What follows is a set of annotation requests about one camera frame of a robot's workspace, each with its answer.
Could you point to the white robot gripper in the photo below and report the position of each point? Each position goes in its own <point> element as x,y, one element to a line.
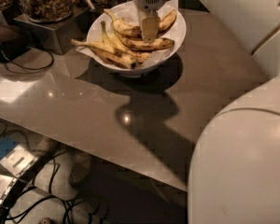
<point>149,18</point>

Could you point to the spotted yellow banana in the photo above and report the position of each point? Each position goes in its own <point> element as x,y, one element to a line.
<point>127,29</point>
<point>108,52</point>
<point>133,40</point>

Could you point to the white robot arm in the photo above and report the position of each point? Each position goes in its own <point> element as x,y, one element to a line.
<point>234,175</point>

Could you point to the white bowl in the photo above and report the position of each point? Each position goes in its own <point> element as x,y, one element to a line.
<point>128,12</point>

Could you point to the white paper bowl liner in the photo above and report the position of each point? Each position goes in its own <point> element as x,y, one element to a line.
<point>115,41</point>

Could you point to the lower middle yellow banana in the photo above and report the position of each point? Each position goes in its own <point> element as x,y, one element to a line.
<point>141,56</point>

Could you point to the green-stemmed back banana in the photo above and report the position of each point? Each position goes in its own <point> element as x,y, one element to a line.
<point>111,42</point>

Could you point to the grey metal jar stand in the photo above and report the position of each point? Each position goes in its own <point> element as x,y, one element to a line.
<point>56,37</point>

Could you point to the glass jar of nuts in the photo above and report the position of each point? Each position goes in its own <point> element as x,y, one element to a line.
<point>44,11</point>

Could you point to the dark round appliance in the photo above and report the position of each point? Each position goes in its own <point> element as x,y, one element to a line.
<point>13,42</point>

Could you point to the grey shoe on floor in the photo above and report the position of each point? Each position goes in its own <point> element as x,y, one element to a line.
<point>80,169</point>

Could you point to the blue and white floor box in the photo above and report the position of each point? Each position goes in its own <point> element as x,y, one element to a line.
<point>18,161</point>

